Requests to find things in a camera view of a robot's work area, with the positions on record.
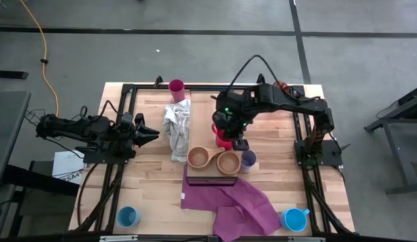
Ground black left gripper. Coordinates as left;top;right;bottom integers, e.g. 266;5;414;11
118;113;161;159

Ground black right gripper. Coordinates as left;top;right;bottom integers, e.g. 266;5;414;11
212;107;252;151

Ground red mug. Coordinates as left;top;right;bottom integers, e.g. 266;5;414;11
211;122;234;151

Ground lilac plastic tumbler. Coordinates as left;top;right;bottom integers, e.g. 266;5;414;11
240;149;258;173

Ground wooden cup with handle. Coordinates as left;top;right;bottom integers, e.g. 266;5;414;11
216;150;243;177
186;145;226;170

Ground pink plastic tumbler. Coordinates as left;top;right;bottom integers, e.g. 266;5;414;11
167;79;186;104

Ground orange transparent glass tumbler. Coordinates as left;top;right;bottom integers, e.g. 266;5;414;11
274;81;290;94

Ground light blue plastic tumbler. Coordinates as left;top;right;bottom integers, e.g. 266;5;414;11
116;206;141;229

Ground blue mug with handle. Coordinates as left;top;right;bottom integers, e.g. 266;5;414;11
279;208;311;233

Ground white cloth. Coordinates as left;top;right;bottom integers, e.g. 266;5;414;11
162;99;192;163

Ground magenta cloth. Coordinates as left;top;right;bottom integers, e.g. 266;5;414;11
180;163;283;242

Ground white printed paper box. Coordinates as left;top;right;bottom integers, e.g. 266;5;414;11
52;150;85;185

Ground black equipment stand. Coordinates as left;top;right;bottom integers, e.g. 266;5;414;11
0;160;81;242

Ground grey table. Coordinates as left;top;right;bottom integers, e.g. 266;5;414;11
0;90;32;189

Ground black flat bar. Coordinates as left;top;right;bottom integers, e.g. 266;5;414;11
0;69;30;81

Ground black side table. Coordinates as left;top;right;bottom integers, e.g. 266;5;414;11
364;83;417;196

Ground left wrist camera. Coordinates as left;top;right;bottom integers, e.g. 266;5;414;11
120;112;134;130

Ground black metal table frame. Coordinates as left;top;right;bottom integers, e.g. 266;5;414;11
69;73;356;236

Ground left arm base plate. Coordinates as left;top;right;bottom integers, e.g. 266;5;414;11
75;145;132;165

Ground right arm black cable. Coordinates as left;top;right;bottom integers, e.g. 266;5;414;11
227;54;280;95

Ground thick black cable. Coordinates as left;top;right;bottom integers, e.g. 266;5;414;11
77;163;99;227

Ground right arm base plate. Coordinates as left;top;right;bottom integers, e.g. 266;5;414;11
294;138;351;167

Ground yellow power cable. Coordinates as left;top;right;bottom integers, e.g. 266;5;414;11
19;0;61;118

